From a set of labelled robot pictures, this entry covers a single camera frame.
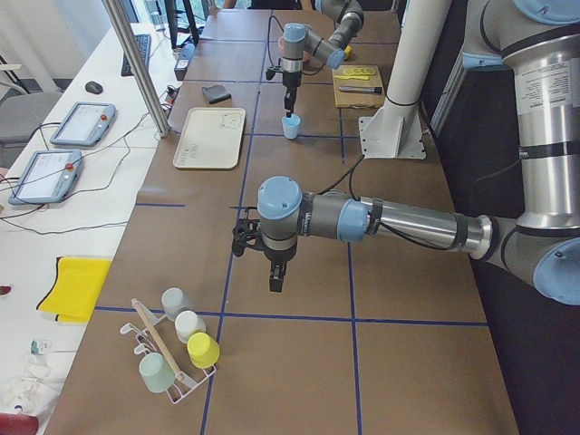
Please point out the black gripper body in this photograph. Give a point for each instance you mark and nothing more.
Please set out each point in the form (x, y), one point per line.
(277, 256)
(290, 80)

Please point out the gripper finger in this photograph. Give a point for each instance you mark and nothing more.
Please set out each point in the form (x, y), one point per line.
(287, 103)
(279, 277)
(291, 102)
(273, 278)

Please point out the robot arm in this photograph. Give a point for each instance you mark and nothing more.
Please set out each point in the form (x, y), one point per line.
(539, 42)
(329, 50)

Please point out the light blue cup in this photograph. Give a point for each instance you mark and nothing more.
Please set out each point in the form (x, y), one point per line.
(291, 126)

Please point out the pink bowl of ice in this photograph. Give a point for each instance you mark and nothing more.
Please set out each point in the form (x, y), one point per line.
(281, 45)

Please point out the white upturned cup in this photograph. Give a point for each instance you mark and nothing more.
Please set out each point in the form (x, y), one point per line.
(188, 323)

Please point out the yellow upturned cup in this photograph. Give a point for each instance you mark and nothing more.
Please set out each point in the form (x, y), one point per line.
(203, 350)

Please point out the grey upturned cup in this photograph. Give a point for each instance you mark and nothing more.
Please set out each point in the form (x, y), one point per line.
(174, 302)

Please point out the green upturned cup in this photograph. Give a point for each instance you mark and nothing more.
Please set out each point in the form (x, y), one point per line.
(156, 373)

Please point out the yellow lemon near edge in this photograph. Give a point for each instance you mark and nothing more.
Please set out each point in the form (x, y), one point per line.
(348, 50)

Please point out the wooden cutting board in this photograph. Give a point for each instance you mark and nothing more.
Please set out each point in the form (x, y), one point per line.
(354, 100)

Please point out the yellow plastic knife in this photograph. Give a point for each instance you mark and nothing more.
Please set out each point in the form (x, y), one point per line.
(359, 78)

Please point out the grey folded cloth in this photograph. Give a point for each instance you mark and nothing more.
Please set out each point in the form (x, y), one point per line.
(215, 93)

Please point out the steel rod black tip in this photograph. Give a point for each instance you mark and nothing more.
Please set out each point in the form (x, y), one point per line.
(371, 90)

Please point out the cream bear tray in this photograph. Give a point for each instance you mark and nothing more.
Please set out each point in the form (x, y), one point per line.
(210, 139)

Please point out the black power box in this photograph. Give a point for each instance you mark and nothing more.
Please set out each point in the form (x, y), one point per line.
(185, 56)

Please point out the black computer mouse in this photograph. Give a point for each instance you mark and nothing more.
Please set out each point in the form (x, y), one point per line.
(93, 87)

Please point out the far teach pendant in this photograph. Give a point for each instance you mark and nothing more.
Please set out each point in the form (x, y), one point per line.
(85, 124)

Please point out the teach pendant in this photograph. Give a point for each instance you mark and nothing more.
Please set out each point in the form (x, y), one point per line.
(48, 177)
(85, 124)

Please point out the yellow cloth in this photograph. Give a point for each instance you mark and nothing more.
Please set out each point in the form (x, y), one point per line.
(76, 288)

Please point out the near teach pendant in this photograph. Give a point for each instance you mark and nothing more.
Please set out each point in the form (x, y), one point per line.
(48, 177)

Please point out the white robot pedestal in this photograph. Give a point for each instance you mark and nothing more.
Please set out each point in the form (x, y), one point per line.
(394, 131)

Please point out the white wire cup rack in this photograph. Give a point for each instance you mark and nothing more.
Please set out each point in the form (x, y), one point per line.
(144, 344)

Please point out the wooden rack handle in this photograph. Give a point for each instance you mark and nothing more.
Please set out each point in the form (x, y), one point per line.
(156, 337)

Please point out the aluminium frame post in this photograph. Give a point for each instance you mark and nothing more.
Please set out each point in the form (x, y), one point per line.
(123, 29)

